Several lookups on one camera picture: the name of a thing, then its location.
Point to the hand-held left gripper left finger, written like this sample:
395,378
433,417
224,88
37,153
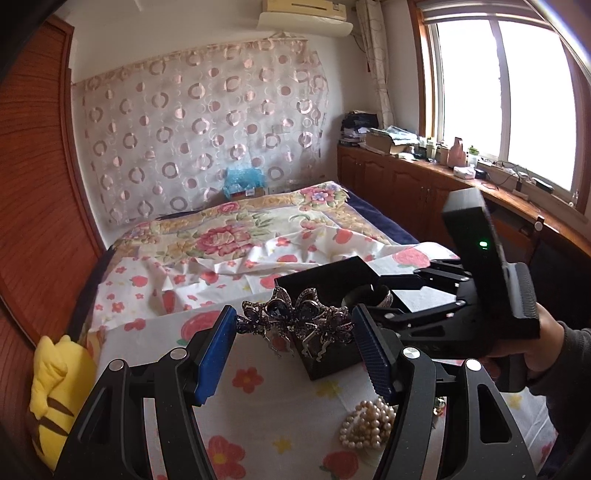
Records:
216,357

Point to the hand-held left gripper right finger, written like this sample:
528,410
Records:
375,353

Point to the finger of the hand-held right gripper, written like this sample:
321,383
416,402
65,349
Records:
431,278
418,323

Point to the purple jewelled hair clip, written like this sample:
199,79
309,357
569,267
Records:
304,318

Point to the black jewelry box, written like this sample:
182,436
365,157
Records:
334,279

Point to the person's right forearm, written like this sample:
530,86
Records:
576,353

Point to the person's right hand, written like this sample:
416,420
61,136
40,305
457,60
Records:
547,339

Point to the silver bangle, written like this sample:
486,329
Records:
369,297

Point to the dark blue blanket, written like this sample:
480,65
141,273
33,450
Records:
385,221

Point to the white flower print bed sheet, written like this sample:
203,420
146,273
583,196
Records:
286,406

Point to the wooden cabinet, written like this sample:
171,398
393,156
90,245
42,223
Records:
406,184

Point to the white power strip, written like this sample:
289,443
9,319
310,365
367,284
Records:
503,177

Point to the white tissue box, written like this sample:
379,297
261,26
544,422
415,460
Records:
464,172

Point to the green capped bottle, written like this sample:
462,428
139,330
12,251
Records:
473,157

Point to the floral quilt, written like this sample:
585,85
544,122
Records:
221,230

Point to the stack of books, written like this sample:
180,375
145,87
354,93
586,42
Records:
390,141

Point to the yellow plush toy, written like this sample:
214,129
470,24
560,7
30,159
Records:
55,397

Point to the pile of dark clothes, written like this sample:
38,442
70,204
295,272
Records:
358,127

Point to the cardboard box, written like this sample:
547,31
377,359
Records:
254,193

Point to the blue plastic bag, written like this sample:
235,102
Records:
242,180

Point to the wooden framed window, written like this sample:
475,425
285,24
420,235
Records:
508,83

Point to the patterned window curtain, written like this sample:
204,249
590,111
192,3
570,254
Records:
376,64

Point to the circle patterned sheer curtain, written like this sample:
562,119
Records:
184,134

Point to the white air conditioner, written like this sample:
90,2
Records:
304,18

